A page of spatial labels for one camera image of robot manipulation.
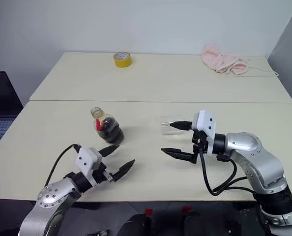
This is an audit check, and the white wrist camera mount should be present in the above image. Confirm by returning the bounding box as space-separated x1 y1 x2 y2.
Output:
75 147 103 189
191 110 217 155

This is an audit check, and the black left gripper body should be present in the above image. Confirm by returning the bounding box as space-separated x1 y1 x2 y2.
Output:
91 161 116 185

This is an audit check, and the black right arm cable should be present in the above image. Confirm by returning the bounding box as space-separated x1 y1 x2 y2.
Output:
199 152 257 197

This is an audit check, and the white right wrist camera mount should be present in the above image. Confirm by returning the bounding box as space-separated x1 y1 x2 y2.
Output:
191 110 217 155

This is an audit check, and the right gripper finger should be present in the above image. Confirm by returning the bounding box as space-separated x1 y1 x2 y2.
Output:
160 147 195 164
169 120 194 131

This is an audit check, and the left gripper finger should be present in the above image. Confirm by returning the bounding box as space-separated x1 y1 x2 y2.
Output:
112 159 136 183
98 144 120 157

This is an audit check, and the dark laptop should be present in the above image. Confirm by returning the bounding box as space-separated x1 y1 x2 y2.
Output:
0 71 24 139

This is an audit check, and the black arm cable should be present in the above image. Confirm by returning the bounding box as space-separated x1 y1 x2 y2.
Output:
44 143 82 187
199 152 257 197

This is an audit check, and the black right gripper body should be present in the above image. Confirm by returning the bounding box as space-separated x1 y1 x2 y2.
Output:
191 129 209 164

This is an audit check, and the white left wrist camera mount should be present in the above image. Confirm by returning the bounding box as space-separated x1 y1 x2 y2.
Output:
75 147 103 189

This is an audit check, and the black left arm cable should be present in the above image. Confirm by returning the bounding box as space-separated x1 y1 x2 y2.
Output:
44 143 82 187

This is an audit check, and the yellow tape roll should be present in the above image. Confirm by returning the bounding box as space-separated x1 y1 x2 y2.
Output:
113 51 134 68

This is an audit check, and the pink towel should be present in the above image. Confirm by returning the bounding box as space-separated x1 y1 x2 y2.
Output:
201 44 251 75

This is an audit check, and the dark liquid plastic bottle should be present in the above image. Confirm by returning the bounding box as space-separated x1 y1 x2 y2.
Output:
90 106 125 144

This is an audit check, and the thin white string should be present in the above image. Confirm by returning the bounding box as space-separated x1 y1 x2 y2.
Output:
225 59 280 78

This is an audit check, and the dark rounded shape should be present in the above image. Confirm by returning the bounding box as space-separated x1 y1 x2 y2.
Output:
125 213 153 236
184 210 212 236

